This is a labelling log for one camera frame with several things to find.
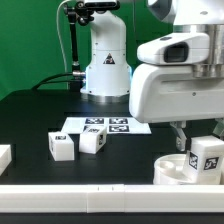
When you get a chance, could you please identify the white marker base sheet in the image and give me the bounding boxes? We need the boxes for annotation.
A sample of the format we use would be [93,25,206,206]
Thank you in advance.
[61,117,151,134]

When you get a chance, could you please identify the white cable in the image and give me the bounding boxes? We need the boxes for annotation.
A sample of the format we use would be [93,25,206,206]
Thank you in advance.
[55,0,73,74]

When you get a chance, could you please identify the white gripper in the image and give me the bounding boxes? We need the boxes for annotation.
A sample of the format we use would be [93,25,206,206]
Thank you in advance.
[129,33,224,151]

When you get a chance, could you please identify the white left fence piece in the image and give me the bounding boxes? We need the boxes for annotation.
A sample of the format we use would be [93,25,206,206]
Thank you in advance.
[0,145,12,176]

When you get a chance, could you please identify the white round stool seat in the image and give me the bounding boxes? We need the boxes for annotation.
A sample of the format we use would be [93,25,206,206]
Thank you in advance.
[153,154,203,185]

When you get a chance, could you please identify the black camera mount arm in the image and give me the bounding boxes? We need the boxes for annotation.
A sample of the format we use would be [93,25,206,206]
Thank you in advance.
[63,0,101,79]

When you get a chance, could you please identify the black cables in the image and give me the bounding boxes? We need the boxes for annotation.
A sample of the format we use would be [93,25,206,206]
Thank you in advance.
[31,72,86,91]

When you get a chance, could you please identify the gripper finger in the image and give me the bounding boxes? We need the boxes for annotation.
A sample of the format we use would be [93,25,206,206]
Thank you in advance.
[214,118,224,138]

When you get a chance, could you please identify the white front fence bar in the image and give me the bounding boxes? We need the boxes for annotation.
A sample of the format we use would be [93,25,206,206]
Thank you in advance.
[0,185,224,213]

